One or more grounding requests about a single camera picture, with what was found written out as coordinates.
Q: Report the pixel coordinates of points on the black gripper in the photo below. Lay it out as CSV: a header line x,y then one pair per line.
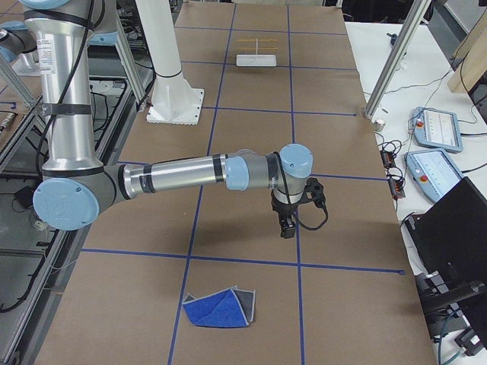
x,y
281,209

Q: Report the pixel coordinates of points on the blue grey towel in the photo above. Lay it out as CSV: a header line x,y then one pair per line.
x,y
226,309

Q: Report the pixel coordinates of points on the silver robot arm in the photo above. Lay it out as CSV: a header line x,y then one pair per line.
x,y
77,187
16,41

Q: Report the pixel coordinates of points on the small silver cylinder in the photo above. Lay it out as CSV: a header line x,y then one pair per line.
x,y
379,125

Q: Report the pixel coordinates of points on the lower blue teach pendant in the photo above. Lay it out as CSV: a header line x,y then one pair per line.
x,y
434,172

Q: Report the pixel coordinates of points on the blue teach pendant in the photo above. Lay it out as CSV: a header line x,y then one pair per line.
x,y
434,172
433,128

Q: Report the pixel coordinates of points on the black monitor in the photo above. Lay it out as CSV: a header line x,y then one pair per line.
x,y
451,236

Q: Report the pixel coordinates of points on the upper blue teach pendant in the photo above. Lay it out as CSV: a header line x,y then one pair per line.
x,y
433,128

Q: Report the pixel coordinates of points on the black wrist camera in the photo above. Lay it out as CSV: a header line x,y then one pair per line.
x,y
315,190

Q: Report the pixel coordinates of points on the white pedestal column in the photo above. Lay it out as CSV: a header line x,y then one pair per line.
x,y
173,100

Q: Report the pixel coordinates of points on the aluminium frame post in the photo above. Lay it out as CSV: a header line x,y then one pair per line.
x,y
405,36

